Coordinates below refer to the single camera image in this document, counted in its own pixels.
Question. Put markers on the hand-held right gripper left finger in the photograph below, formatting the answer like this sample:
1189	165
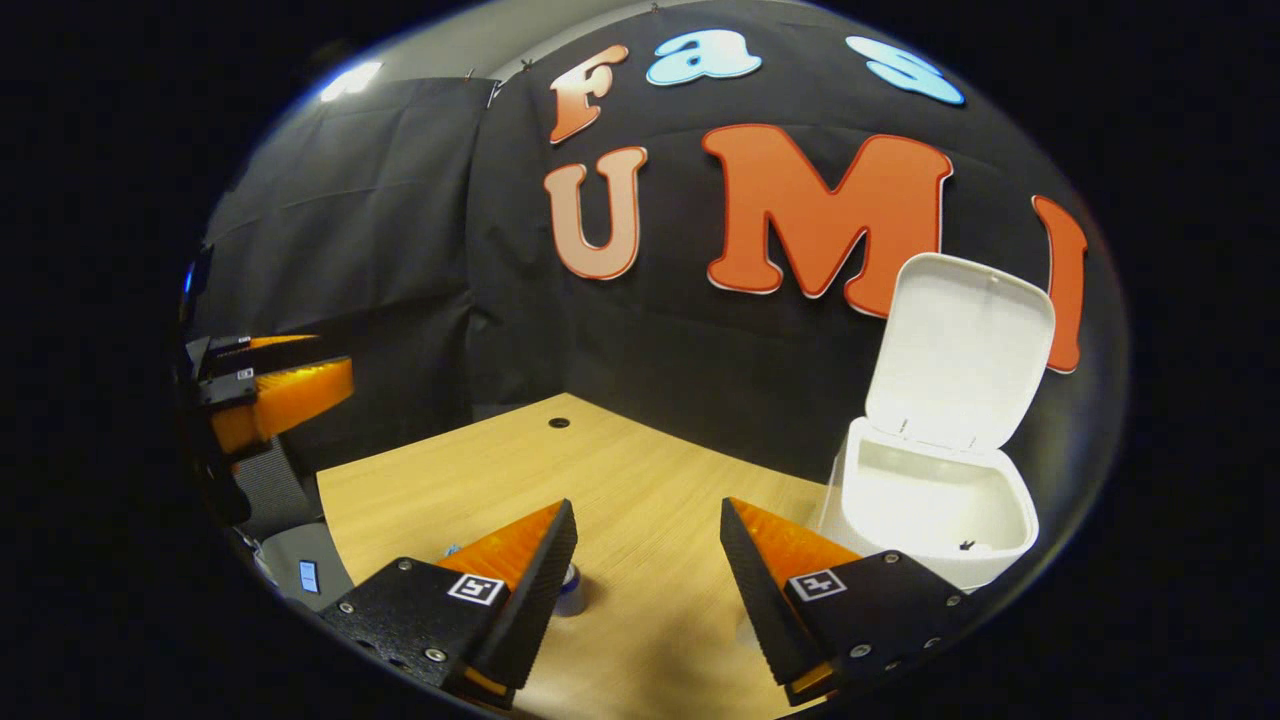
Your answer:
535	600

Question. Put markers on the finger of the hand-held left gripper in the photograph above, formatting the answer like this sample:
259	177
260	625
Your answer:
290	400
290	352

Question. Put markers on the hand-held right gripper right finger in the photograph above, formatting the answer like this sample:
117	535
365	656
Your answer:
765	600

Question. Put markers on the blue pop can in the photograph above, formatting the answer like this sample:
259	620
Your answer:
572	592

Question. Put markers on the white desktop garbage bin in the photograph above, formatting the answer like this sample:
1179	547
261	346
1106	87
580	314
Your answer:
950	340

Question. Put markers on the wooden desktop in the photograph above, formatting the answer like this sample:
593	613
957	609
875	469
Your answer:
620	480

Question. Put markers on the grey mesh office chair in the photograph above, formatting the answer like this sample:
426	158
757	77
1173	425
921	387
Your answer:
275	490

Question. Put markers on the black backdrop cloth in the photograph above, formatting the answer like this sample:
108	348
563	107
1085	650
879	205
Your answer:
400	250

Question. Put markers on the small lit screen device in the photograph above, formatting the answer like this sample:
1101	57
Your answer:
309	577

